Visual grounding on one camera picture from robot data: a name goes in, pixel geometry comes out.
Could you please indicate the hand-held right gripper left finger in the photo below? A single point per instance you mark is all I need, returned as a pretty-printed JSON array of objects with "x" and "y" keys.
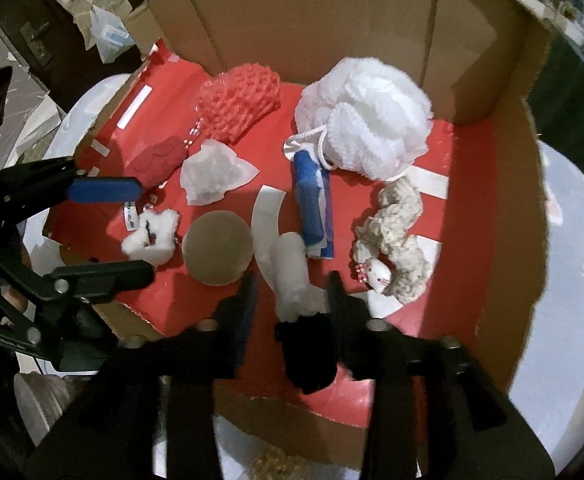
[{"x": 247, "y": 310}]

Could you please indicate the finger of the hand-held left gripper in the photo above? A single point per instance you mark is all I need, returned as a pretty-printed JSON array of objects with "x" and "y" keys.
[
  {"x": 112, "y": 275},
  {"x": 107, "y": 189}
]

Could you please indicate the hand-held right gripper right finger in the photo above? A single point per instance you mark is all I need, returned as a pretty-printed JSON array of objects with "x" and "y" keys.
[{"x": 339, "y": 310}]

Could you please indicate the black fuzzy scrunchie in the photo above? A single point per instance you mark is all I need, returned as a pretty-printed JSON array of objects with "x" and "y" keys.
[{"x": 307, "y": 355}]

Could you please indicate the white cotton wad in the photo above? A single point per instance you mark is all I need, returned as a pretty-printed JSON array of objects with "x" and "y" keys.
[{"x": 159, "y": 245}]

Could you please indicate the red cloth piece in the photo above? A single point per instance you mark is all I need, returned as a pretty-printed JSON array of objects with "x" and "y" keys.
[{"x": 157, "y": 160}]

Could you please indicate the cream crocheted scrunchie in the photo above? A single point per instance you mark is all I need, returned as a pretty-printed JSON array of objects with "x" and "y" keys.
[{"x": 396, "y": 230}]

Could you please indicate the white tissue paper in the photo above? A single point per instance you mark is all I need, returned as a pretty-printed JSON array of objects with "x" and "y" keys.
[{"x": 212, "y": 175}]

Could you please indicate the blue cloth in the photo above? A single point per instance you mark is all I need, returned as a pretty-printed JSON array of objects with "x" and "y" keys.
[{"x": 309, "y": 200}]

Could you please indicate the orange foam fruit net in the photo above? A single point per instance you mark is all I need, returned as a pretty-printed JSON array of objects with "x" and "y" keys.
[{"x": 242, "y": 100}]

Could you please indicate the white mesh bath loofah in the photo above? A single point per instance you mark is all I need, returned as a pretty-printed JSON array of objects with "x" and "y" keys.
[{"x": 371, "y": 115}]

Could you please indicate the cardboard box with red inside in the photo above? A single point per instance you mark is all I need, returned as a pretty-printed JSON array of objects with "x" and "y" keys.
[{"x": 471, "y": 60}]

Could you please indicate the dark brown door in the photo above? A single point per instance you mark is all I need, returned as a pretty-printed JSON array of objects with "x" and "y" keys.
[{"x": 62, "y": 75}]

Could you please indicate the clear plastic bag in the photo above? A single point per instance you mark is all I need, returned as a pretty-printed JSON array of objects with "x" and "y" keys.
[{"x": 112, "y": 35}]

